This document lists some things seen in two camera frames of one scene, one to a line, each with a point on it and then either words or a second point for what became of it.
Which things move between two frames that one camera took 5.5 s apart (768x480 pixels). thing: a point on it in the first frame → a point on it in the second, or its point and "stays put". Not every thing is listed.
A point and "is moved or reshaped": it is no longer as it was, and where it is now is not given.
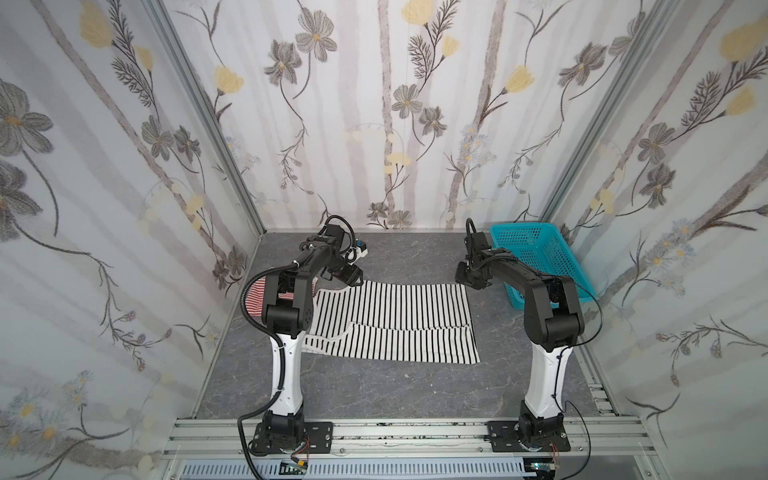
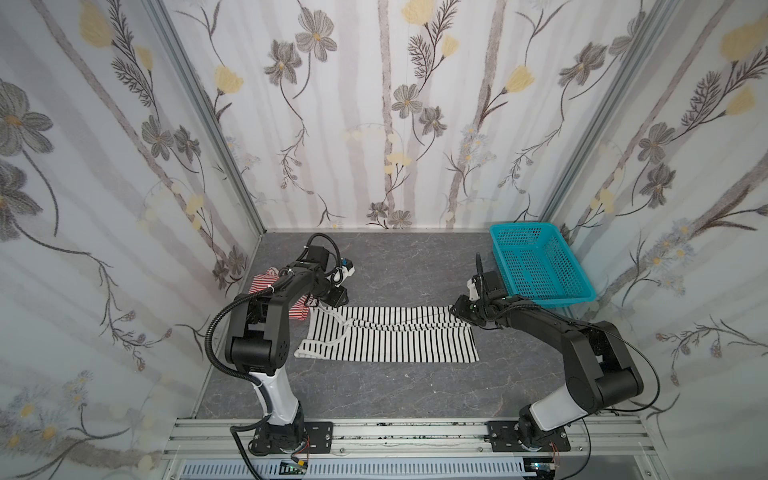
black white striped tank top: [393, 323] is moved or reshaped
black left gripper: [349, 274] → [335, 293]
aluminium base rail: [620, 436] stays put
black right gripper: [471, 276] → [468, 308]
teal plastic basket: [545, 246] stays put
